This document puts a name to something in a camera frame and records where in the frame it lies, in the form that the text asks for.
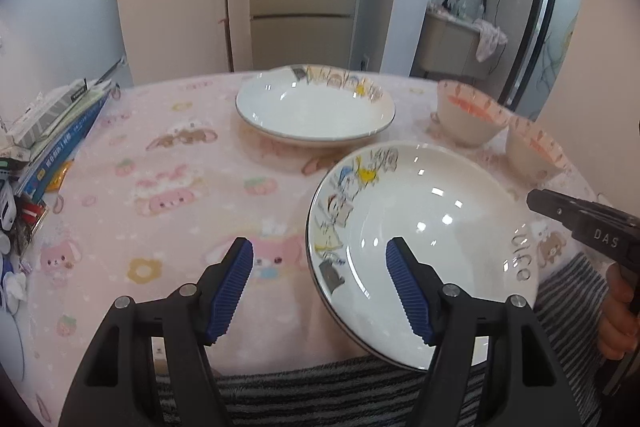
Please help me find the beige vanity cabinet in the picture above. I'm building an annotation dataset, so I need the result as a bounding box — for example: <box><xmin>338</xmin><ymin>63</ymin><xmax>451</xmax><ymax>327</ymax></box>
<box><xmin>414</xmin><ymin>9</ymin><xmax>501</xmax><ymax>80</ymax></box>

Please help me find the grey patterned box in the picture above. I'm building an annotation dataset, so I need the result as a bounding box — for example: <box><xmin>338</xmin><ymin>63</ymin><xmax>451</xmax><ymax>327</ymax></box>
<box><xmin>9</xmin><ymin>78</ymin><xmax>101</xmax><ymax>148</ymax></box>

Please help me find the white hanging towel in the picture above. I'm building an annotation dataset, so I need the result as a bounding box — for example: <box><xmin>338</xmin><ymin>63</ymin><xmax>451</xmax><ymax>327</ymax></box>
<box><xmin>473</xmin><ymin>18</ymin><xmax>509</xmax><ymax>62</ymax></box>

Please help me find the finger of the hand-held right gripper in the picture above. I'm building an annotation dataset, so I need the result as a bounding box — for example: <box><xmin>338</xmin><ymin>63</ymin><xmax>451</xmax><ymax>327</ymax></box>
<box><xmin>526</xmin><ymin>188</ymin><xmax>583</xmax><ymax>234</ymax></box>

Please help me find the dark framed glass door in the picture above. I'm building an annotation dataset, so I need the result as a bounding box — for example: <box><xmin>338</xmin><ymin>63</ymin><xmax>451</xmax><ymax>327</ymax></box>
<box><xmin>500</xmin><ymin>0</ymin><xmax>589</xmax><ymax>118</ymax></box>

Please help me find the white cartoon print plate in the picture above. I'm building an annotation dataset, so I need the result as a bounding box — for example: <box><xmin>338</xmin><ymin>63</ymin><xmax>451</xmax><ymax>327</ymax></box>
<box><xmin>235</xmin><ymin>64</ymin><xmax>397</xmax><ymax>148</ymax></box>
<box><xmin>306</xmin><ymin>143</ymin><xmax>543</xmax><ymax>370</ymax></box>

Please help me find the pile of small clutter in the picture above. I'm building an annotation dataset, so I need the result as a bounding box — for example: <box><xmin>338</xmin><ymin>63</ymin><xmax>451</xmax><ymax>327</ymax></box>
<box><xmin>0</xmin><ymin>154</ymin><xmax>51</xmax><ymax>260</ymax></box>

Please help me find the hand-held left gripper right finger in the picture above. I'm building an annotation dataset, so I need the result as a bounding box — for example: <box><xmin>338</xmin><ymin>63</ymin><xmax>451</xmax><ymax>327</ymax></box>
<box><xmin>385</xmin><ymin>237</ymin><xmax>583</xmax><ymax>427</ymax></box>

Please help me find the pink carrot print bowl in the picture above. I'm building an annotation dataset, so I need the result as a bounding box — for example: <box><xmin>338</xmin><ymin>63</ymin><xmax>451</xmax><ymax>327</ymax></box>
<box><xmin>436</xmin><ymin>80</ymin><xmax>511</xmax><ymax>148</ymax></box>
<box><xmin>505</xmin><ymin>117</ymin><xmax>573</xmax><ymax>180</ymax></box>

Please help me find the person's right hand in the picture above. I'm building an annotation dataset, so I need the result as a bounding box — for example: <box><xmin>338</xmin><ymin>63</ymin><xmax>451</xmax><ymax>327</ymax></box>
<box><xmin>596</xmin><ymin>263</ymin><xmax>640</xmax><ymax>361</ymax></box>

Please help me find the brown wooden stick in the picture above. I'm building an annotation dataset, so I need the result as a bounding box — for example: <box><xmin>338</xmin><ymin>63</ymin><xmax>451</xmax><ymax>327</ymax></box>
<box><xmin>219</xmin><ymin>0</ymin><xmax>237</xmax><ymax>72</ymax></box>

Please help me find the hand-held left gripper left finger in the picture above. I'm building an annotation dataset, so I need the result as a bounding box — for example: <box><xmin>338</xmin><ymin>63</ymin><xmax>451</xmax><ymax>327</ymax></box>
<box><xmin>59</xmin><ymin>237</ymin><xmax>255</xmax><ymax>427</ymax></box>

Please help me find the grey striped clothing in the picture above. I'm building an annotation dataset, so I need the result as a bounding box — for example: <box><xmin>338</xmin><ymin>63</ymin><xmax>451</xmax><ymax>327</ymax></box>
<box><xmin>155</xmin><ymin>252</ymin><xmax>617</xmax><ymax>427</ymax></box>

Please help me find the blue book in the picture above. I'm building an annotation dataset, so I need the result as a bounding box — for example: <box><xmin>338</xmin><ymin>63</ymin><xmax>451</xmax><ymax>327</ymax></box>
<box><xmin>15</xmin><ymin>89</ymin><xmax>112</xmax><ymax>198</ymax></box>

